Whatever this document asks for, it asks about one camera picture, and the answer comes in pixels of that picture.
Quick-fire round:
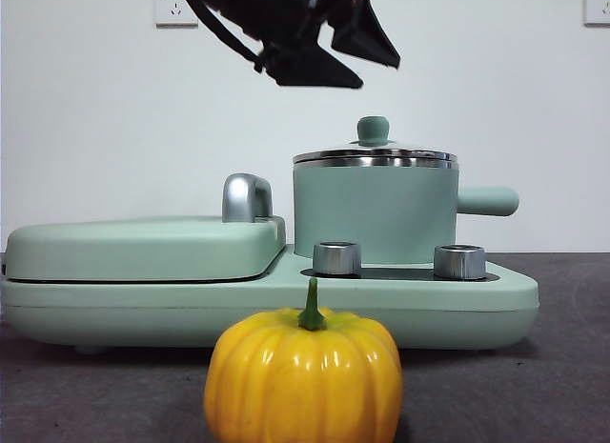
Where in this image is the glass lid with mint knob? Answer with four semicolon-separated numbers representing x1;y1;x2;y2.
293;116;459;164

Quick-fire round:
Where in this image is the yellow toy pumpkin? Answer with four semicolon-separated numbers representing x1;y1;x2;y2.
204;277;404;443

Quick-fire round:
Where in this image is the mint green steamer pot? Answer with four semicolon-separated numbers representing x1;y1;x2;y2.
293;156;520;268

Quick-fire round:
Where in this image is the silver control knob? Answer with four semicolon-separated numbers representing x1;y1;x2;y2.
313;241;362;277
433;245;487;280

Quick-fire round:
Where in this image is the mint green griddle cover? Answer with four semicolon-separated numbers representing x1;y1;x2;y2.
5;215;289;285

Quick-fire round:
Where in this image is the mint green breakfast machine base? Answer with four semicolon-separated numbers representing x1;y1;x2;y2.
0;245;540;356

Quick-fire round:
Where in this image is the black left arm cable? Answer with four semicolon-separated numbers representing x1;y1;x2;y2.
160;0;266;75

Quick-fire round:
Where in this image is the silver griddle cover handle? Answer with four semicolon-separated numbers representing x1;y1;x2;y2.
222;173;275;224

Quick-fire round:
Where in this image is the white wall socket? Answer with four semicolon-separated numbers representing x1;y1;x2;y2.
583;0;610;28
152;0;199;29

